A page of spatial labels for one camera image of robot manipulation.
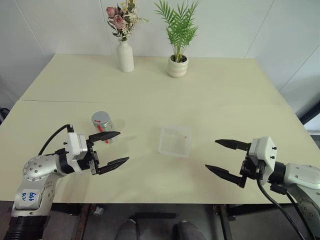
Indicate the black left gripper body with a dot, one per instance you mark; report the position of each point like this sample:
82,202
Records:
92,156

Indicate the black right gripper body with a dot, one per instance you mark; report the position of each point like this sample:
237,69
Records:
251,168

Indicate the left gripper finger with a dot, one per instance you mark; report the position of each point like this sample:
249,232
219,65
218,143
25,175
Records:
112,165
105,135

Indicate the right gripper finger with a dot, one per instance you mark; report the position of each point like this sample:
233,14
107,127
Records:
235,145
230,176

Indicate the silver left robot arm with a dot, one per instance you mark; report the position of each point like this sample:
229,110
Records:
32,170

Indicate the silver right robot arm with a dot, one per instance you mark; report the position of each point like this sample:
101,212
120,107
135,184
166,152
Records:
300,175

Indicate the clear plastic tray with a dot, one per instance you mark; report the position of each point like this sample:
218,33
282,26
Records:
175,147

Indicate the rusty brown table leg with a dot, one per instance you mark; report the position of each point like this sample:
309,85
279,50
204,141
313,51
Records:
85,222

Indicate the dark grey rounded shape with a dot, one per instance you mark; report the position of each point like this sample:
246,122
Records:
127,231
187,232

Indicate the white ceramic vase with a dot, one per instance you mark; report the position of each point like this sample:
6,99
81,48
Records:
125,60

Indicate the black metal stand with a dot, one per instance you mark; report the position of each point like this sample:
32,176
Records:
311,112

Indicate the white ribbed plant pot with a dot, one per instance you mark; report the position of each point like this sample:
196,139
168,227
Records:
177,68

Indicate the pink dried flower bouquet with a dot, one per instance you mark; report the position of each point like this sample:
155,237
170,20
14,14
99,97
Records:
117,20

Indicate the green palm plant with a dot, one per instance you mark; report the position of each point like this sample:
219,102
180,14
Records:
180,25

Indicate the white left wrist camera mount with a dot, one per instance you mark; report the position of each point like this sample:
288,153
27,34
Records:
73,145

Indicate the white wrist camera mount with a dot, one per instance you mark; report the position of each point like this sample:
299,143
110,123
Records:
265,150
73,145

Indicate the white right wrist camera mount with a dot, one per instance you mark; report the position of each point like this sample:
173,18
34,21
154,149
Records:
265,150

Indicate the black metal table frame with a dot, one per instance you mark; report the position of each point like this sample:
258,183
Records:
226,220

